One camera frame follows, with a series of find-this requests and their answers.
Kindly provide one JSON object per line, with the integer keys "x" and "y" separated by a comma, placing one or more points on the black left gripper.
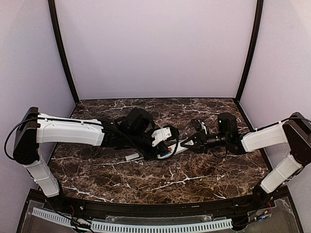
{"x": 150, "y": 152}

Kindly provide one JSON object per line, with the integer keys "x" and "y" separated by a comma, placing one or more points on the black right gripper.
{"x": 202, "y": 141}

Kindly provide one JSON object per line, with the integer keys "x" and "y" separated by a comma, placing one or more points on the white remote control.
{"x": 175, "y": 149}

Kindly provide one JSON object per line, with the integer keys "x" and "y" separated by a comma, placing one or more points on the white battery cover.
{"x": 132, "y": 156}

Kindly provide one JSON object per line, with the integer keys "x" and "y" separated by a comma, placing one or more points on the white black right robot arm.
{"x": 294, "y": 131}

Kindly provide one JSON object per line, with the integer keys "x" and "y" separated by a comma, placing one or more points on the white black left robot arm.
{"x": 136, "y": 130}

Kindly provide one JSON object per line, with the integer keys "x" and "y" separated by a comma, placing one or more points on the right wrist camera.
{"x": 200, "y": 127}

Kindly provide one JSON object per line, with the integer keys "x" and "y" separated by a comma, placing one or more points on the black front rail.
{"x": 226, "y": 207}

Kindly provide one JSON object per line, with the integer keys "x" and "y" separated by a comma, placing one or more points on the white slotted cable duct left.
{"x": 51, "y": 217}

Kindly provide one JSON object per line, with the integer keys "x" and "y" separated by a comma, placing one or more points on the black right frame post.
{"x": 251, "y": 49}

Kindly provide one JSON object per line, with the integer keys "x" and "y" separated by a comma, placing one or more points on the black frame post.
{"x": 61, "y": 50}
{"x": 251, "y": 49}

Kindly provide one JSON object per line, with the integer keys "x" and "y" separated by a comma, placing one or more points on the black left frame post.
{"x": 61, "y": 50}

